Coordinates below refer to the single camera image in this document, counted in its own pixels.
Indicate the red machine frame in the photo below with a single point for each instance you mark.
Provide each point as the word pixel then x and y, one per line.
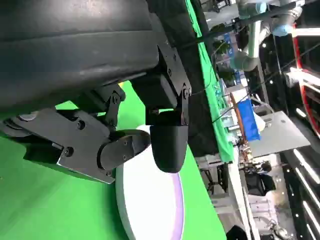
pixel 300 82

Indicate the blue plastic bin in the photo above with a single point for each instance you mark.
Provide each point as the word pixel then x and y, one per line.
pixel 247 120

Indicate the pale yellow bundle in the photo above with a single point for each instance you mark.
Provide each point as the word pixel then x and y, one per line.
pixel 260 122

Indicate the green table cloth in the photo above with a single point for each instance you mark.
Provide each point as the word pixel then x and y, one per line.
pixel 37 200

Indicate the grey flat panel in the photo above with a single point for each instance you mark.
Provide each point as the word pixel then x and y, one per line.
pixel 280 135

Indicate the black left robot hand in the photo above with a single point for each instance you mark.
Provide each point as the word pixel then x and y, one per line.
pixel 75 62

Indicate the background green tablecloth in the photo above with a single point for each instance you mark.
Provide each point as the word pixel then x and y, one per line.
pixel 215 105

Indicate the brown wooden board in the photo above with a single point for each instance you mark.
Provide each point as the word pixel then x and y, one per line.
pixel 237 117

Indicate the black office chair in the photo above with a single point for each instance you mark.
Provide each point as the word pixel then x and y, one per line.
pixel 212 180

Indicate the white background table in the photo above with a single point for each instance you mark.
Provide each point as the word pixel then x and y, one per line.
pixel 235 190

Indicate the lilac plate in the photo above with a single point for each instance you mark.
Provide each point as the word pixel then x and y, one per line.
pixel 150 200

